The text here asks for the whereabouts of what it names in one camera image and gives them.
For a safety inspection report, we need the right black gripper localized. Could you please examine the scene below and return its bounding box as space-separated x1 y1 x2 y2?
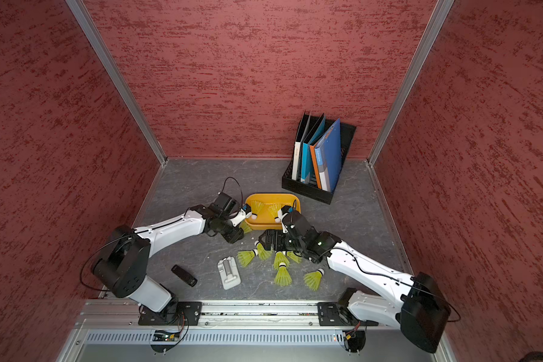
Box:
259 229 306 252

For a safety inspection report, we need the yellow shuttlecock top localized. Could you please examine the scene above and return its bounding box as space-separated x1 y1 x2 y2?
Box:
250 200 265 220

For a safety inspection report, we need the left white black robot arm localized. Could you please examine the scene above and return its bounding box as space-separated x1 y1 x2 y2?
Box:
90 204 252 315

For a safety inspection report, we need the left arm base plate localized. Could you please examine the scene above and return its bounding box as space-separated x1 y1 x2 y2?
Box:
138 301 203 327

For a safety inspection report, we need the orange folder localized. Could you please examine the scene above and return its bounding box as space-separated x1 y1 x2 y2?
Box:
310 137 324 189

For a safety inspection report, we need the yellow shuttlecock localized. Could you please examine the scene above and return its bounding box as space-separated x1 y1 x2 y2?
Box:
240 221 253 234
255 241 272 261
303 268 324 291
287 251 303 264
250 200 265 220
273 251 290 270
268 203 283 223
237 249 259 268
275 263 292 287

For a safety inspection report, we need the teal folder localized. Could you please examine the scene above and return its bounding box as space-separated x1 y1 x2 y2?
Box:
300 114 326 184

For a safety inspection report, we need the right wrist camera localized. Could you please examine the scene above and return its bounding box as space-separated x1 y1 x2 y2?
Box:
279 205 311 238

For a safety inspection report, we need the white folder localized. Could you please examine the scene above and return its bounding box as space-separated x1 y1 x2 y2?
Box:
291 113 310 181

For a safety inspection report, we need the white phone stand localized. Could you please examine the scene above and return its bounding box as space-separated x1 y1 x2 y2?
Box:
217 256 241 291

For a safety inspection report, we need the blue folder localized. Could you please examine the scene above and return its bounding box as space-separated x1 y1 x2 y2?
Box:
314 119 342 192

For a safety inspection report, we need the yellow plastic storage box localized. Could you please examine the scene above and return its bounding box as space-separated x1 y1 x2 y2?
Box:
245 193 301 230

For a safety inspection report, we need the black file rack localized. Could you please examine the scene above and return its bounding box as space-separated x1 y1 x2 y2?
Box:
282 115 356 204

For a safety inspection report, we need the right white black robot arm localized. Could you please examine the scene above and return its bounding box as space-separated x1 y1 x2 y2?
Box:
256 229 452 354

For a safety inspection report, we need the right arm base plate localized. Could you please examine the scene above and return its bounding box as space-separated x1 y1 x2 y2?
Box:
317 303 379 327

